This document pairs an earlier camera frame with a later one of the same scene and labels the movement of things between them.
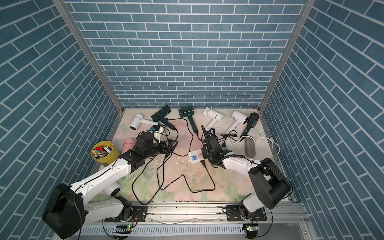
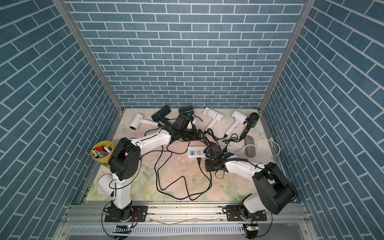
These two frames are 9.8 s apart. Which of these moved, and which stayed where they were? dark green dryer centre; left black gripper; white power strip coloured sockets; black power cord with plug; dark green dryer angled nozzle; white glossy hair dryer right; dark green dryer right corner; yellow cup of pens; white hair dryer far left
Moved: white power strip coloured sockets; left black gripper; black power cord with plug
Stayed: dark green dryer angled nozzle; white glossy hair dryer right; dark green dryer right corner; yellow cup of pens; white hair dryer far left; dark green dryer centre
